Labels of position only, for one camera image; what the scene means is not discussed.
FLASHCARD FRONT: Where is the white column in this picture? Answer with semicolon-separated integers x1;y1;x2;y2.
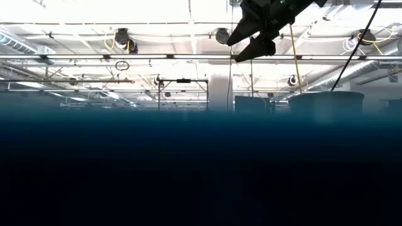
209;71;234;111

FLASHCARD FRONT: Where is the black plastic bucket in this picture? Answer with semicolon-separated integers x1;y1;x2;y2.
288;90;365;125

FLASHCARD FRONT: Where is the silver flexible duct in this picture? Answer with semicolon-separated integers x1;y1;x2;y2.
306;40;402;92

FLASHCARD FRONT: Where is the long ceiling light bar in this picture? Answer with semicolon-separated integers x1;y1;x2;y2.
0;53;402;61

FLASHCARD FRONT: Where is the dark background panel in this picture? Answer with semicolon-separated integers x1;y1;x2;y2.
382;99;402;114
234;95;273;114

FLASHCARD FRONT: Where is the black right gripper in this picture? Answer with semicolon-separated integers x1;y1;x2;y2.
225;0;315;63

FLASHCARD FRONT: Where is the silver ceiling air duct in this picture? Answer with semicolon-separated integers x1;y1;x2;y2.
0;30;57;66

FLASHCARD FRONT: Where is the thin black hanging cord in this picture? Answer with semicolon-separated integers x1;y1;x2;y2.
249;59;254;98

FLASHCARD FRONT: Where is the black background frame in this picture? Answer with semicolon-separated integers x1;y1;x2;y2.
157;78;210;111

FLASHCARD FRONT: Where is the black hanging cable loop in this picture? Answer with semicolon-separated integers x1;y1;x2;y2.
114;60;131;72

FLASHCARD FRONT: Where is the yellow hanging cord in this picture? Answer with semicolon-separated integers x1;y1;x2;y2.
288;24;303;94

